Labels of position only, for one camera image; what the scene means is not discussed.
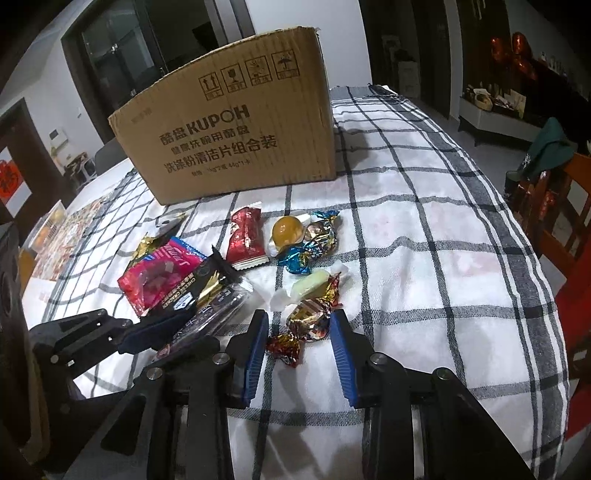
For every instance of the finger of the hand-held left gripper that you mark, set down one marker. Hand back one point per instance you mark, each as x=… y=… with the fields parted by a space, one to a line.
x=154 y=327
x=194 y=344

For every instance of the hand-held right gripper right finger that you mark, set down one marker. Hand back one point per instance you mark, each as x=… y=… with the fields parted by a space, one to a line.
x=344 y=364

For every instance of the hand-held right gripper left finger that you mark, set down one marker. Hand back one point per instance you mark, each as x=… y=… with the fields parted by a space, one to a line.
x=253 y=355

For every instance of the pink snack packet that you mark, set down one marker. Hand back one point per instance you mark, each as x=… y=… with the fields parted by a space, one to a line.
x=157 y=277

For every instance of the clear-wrapped dark snack packet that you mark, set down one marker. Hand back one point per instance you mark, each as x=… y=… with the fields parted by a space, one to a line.
x=228 y=304

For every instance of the gold red foil candy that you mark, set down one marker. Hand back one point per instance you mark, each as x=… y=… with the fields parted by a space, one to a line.
x=307 y=321

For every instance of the black cracker packet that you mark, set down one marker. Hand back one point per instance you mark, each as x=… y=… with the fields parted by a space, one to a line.
x=207 y=281

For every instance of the gold green foil packet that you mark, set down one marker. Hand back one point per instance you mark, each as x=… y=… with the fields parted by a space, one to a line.
x=145 y=247

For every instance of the pale green candy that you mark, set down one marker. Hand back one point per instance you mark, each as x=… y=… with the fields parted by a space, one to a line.
x=311 y=284

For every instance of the white silver snack packet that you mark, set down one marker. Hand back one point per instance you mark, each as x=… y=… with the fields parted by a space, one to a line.
x=170 y=222

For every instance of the red snack packet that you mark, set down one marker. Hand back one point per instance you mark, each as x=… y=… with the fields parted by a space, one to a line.
x=244 y=240

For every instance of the yellow round jelly candy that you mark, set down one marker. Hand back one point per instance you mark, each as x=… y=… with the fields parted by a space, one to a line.
x=287 y=230

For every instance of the blue foil twist candy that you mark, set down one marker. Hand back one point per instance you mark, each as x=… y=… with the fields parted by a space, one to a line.
x=318 y=235

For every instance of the brown cardboard box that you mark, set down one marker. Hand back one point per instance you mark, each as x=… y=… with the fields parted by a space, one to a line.
x=221 y=138

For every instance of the patterned tile table mat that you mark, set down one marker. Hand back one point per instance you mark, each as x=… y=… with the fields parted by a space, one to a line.
x=78 y=230

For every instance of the black white checkered tablecloth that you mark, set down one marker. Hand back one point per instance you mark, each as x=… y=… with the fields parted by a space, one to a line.
x=415 y=258

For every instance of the white plastic stool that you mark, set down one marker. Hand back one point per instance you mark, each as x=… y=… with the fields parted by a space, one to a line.
x=81 y=173

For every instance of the grey upholstered chair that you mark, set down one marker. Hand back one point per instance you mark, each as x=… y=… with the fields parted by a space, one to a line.
x=113 y=157

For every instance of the wooden chair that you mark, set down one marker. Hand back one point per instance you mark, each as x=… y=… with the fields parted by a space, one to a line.
x=568 y=217

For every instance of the glass sliding door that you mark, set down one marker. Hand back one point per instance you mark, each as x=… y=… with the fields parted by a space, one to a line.
x=138 y=55

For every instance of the white low cabinet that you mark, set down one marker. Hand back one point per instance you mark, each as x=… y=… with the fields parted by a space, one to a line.
x=498 y=122

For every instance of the wicker basket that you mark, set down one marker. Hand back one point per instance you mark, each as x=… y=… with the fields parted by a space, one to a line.
x=482 y=101

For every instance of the red foil balloon cluster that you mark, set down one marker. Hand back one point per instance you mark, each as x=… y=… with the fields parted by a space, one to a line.
x=519 y=50

